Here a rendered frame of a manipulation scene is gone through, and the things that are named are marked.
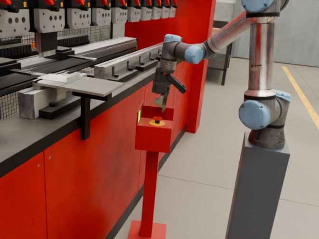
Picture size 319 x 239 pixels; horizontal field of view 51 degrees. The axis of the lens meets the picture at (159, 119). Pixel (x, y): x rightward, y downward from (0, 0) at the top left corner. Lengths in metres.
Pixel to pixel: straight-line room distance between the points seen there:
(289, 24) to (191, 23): 5.75
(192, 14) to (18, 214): 2.59
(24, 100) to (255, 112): 0.83
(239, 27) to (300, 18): 7.46
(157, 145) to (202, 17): 1.97
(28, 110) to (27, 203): 0.33
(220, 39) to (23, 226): 1.04
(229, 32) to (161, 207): 1.30
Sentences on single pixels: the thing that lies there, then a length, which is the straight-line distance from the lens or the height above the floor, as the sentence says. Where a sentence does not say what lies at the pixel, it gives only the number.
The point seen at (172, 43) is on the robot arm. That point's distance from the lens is 1.49.
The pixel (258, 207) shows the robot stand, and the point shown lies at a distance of 1.56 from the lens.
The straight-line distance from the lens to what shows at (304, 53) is 8.99.
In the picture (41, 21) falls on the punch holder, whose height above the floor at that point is 1.21.
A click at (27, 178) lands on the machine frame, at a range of 1.11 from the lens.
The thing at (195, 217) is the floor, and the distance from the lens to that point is 2.26.
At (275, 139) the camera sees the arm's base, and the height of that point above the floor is 0.82.
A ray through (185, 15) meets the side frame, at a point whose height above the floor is 1.17.
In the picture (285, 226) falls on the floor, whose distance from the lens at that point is 2.40.
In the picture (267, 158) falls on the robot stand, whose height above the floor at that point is 0.74.
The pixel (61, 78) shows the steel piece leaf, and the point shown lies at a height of 1.00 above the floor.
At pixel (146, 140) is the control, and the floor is 0.71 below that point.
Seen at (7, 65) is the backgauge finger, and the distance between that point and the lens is 1.45.
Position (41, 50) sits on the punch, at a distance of 1.29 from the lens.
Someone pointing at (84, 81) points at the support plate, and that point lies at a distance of 1.29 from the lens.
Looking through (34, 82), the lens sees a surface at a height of 0.99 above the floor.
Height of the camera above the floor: 1.33
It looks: 20 degrees down
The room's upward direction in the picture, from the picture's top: 5 degrees clockwise
